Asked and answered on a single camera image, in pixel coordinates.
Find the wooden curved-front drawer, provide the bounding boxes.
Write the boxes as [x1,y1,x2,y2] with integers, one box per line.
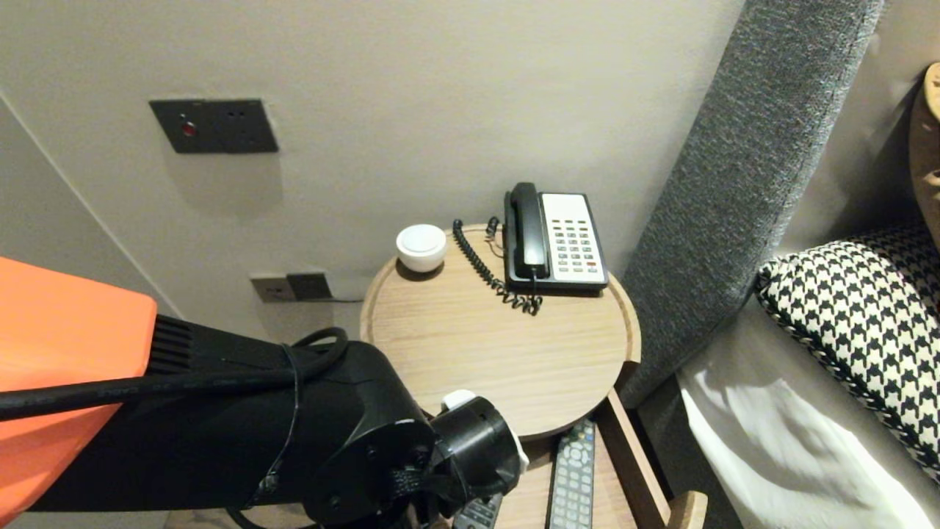
[499,389,709,529]

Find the beige upholstered headboard panel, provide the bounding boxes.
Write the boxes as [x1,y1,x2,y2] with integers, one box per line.
[778,0,940,256]

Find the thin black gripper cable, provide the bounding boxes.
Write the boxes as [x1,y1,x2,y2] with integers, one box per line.
[226,344,303,529]

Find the black remote with diamond pad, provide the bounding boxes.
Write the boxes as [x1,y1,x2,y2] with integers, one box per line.
[452,492,505,529]

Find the grey wall socket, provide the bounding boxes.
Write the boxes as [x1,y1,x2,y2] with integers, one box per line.
[250,274,298,303]

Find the grey fabric headboard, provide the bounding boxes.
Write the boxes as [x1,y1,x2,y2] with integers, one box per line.
[621,0,886,409]

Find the black and white wrist camera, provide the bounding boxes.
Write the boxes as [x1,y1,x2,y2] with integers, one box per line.
[430,389,529,502]

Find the black and white desk telephone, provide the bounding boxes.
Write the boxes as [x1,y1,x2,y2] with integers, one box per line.
[504,191,610,297]

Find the dark grey bed base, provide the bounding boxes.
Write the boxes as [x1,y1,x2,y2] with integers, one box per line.
[635,375,742,529]

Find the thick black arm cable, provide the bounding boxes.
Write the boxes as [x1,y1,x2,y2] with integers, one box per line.
[0,327,350,423]

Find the white round bowl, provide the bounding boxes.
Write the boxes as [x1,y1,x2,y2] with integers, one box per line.
[396,223,447,273]

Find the round wooden side table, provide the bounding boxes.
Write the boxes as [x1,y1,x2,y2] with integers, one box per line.
[360,224,642,443]

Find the white bedding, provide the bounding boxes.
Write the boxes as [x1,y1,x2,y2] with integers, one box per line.
[676,294,940,529]

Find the black coiled telephone cord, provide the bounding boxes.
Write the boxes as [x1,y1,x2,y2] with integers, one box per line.
[452,217,544,315]

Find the tan brown cushion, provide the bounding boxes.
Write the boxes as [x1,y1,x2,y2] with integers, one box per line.
[909,62,940,251]

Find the black telephone handset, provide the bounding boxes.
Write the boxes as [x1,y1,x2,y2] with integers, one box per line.
[509,182,551,280]

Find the dark wall switch panel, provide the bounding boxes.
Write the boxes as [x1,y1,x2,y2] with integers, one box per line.
[148,98,279,154]

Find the black white houndstooth pillow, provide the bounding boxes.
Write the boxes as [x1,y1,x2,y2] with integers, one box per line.
[755,224,940,482]

